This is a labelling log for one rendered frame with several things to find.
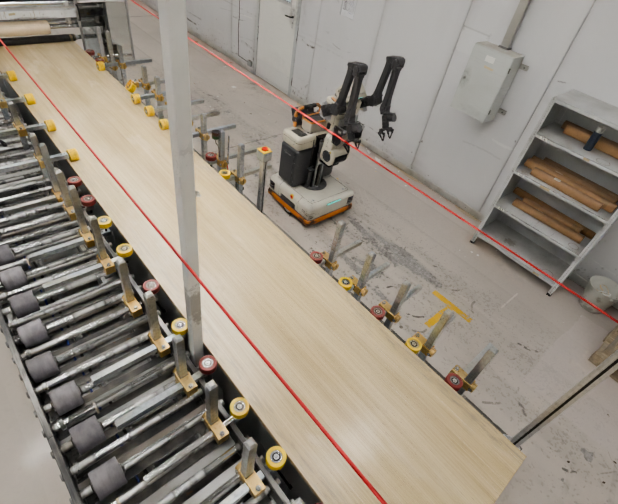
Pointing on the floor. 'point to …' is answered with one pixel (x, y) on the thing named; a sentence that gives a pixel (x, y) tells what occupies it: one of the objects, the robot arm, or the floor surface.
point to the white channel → (182, 157)
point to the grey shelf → (612, 175)
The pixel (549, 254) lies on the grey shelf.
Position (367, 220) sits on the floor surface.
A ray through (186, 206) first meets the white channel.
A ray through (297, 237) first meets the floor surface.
